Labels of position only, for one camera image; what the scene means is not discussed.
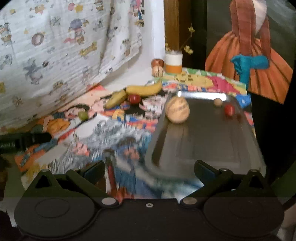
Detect black cylindrical object at left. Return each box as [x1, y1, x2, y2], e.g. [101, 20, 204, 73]
[0, 132, 52, 154]

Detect small red tomato on tray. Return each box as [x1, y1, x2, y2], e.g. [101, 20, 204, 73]
[224, 104, 235, 117]

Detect small green fruit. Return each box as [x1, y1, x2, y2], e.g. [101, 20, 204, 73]
[78, 111, 89, 121]

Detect colourful cartoon table cloth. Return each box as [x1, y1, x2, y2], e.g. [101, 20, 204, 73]
[15, 68, 253, 200]

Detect red apple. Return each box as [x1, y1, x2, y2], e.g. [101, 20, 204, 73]
[151, 58, 165, 68]

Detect red tomato by bananas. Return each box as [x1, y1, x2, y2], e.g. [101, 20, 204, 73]
[128, 94, 142, 105]

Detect painting of orange dress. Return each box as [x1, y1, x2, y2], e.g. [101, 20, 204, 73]
[205, 1, 295, 103]

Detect large tan round fruit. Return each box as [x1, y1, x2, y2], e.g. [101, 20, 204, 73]
[165, 96, 190, 124]

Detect small tan round fruit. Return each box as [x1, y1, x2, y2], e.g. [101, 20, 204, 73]
[213, 98, 223, 107]

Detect silver metal tray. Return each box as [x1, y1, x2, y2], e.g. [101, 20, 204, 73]
[144, 91, 266, 180]

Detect white cartoon print hanging cloth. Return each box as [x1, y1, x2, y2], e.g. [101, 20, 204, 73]
[1, 1, 144, 134]

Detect tan speckled round fruit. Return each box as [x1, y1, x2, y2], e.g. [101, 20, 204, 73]
[152, 66, 164, 77]

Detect dried yellow flower twigs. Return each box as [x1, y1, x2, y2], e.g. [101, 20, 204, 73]
[165, 24, 195, 55]

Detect white orange glass jar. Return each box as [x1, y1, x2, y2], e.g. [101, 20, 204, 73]
[165, 50, 183, 74]

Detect brown wooden post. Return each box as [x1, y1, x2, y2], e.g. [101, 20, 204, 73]
[164, 0, 191, 50]

